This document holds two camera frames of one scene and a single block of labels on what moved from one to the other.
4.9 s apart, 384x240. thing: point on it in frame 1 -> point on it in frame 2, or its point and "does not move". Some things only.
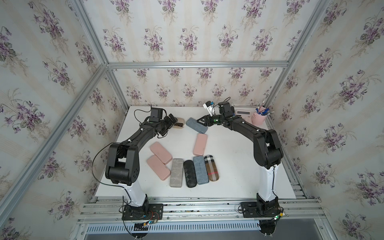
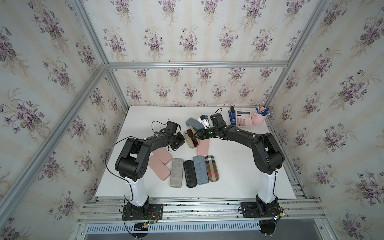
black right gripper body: [216, 119] -> [210, 132]
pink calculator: [246, 114] does not move
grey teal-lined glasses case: [196, 126] does not move
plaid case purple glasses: [212, 170] does not move
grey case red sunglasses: [176, 172] does not move
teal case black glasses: [201, 170] does not move
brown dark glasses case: [190, 175] does not move
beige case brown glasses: [180, 120] -> [190, 138]
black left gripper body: [165, 124] -> [176, 141]
